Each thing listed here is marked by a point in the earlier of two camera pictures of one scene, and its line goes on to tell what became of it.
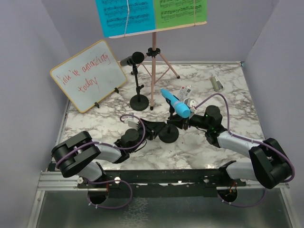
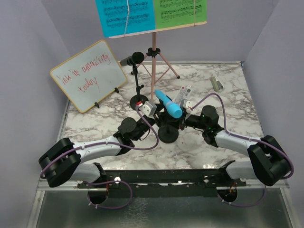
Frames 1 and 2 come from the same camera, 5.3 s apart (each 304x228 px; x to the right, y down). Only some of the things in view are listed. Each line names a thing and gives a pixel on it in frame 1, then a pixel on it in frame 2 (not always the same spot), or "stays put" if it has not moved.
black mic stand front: (169, 133) stays put
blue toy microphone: (182, 109) -> (173, 109)
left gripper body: (149, 132) -> (159, 121)
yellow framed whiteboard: (90, 75) stays put
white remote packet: (185, 93) stays put
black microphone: (137, 58) stays put
